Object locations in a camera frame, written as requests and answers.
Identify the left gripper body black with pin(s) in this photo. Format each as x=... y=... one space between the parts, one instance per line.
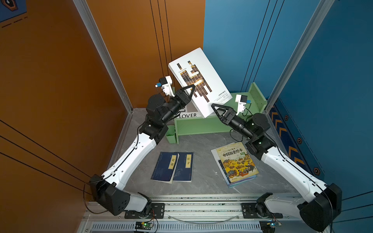
x=174 y=106

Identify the dark blue book left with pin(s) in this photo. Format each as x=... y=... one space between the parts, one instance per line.
x=165 y=167

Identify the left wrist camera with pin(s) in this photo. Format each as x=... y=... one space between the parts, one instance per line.
x=165 y=83

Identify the yellow Chinese history picture book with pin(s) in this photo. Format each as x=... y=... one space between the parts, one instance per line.
x=234 y=162

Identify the dark blue book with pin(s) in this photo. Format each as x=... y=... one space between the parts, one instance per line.
x=165 y=167
x=184 y=167

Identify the aluminium rail frame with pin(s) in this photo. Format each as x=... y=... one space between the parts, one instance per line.
x=210 y=213

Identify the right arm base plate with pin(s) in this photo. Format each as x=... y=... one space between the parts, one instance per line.
x=258 y=210

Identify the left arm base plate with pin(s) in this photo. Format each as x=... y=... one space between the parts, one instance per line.
x=156 y=210

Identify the white book brown bars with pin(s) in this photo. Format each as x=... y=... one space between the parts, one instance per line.
x=194 y=68

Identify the green pen cup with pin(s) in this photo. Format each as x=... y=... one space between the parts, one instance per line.
x=171 y=134

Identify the circuit board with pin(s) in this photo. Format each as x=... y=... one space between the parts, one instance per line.
x=143 y=227
x=269 y=226

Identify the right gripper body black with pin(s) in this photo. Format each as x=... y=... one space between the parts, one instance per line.
x=240 y=124

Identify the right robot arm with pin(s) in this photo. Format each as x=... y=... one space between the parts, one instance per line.
x=320 y=203

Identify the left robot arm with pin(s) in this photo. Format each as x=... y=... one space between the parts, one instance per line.
x=108 y=189

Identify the green desktop shelf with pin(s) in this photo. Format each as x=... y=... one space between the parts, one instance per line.
x=211 y=124

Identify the left circuit board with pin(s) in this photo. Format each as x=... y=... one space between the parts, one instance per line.
x=143 y=227

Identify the right circuit board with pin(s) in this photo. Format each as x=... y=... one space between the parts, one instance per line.
x=269 y=226

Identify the white LOVER book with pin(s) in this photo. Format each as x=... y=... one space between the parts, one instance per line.
x=190 y=111

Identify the light blue book underneath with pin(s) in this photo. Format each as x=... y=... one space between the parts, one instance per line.
x=231 y=185

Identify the dark blue book right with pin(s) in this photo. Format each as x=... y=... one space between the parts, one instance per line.
x=184 y=167

